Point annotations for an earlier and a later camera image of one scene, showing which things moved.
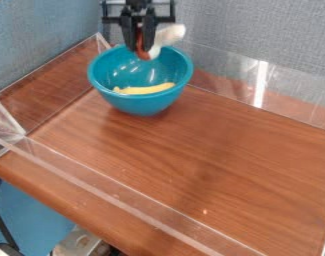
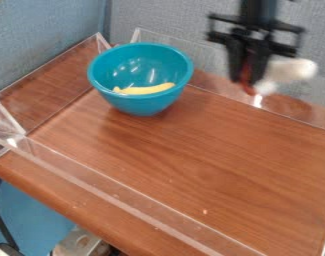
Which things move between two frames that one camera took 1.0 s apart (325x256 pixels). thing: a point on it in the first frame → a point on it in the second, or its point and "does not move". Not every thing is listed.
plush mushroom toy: [166, 33] → [284, 69]
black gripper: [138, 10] → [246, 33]
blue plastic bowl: [135, 86] does not move
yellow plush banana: [144, 89] does not move
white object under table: [82, 243] does not move
